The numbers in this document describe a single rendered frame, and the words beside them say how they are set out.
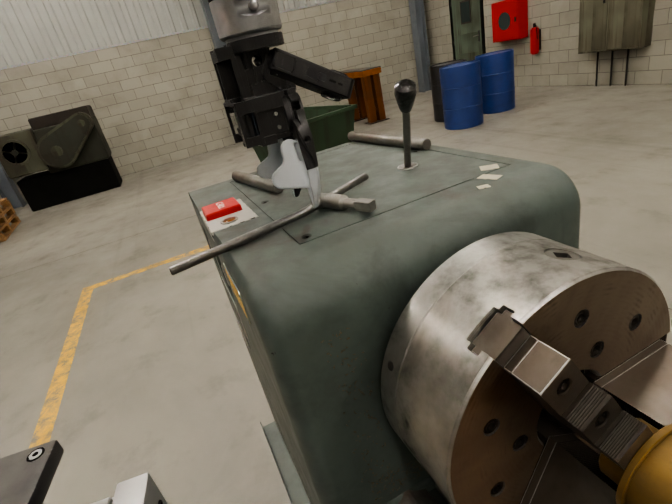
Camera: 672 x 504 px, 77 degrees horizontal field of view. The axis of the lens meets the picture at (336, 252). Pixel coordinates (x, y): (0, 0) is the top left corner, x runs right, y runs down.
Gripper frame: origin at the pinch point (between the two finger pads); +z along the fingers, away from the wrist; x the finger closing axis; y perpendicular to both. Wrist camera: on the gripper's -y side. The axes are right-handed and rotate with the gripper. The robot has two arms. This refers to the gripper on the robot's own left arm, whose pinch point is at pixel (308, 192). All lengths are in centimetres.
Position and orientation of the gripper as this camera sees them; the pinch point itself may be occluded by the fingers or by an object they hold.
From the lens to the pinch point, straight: 59.5
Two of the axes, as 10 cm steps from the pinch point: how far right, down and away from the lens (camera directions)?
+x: 4.1, 3.2, -8.6
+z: 2.1, 8.8, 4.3
